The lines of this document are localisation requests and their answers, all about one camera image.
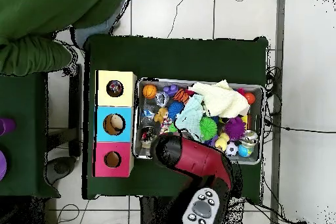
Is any long multicolour rope toy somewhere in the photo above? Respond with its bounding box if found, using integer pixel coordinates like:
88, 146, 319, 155
159, 118, 174, 134

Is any light blue waffle cloth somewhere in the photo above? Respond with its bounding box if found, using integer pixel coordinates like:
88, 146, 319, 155
175, 94, 205, 141

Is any cream waffle cloth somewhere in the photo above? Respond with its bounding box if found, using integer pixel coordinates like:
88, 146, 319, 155
188, 79, 251, 118

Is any wooden box with three holes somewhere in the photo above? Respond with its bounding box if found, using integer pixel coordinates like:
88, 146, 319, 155
92, 70, 138, 178

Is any metal mesh bin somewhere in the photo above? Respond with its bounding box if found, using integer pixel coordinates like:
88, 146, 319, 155
132, 77, 264, 166

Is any blue spiky ball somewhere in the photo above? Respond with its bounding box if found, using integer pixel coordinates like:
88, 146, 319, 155
167, 101, 184, 121

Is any orange striped tiger plush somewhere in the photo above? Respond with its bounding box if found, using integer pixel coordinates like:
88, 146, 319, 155
173, 88, 190, 104

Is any orange basketball toy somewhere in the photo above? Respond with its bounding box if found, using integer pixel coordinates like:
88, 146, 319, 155
142, 83, 158, 100

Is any green spiky ball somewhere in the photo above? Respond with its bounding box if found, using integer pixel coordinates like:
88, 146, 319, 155
199, 116, 219, 141

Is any dark green tablecloth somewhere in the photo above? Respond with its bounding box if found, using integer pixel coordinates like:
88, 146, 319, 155
0, 72, 61, 198
82, 33, 269, 205

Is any yellow duck toy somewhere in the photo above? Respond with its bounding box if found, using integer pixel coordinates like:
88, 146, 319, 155
215, 132, 230, 151

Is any purple spiky ball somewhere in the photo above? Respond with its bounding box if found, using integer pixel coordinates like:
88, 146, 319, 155
224, 116, 247, 142

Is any black white soccer ball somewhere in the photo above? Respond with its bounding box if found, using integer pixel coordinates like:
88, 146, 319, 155
224, 141, 239, 157

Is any blue globe ball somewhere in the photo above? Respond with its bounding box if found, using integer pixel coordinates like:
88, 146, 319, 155
238, 143, 253, 158

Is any black stand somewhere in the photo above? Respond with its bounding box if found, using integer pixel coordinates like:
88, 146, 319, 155
45, 63, 83, 185

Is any purple cylinder object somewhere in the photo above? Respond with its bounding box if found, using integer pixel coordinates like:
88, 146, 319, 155
0, 117, 16, 137

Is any person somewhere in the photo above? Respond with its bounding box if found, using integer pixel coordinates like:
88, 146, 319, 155
0, 0, 133, 76

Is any purple round object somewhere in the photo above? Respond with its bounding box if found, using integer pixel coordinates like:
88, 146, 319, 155
0, 151, 7, 181

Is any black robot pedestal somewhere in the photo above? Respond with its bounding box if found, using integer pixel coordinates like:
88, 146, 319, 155
140, 196, 184, 224

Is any black cable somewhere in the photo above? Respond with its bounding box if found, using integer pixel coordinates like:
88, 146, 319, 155
263, 118, 336, 134

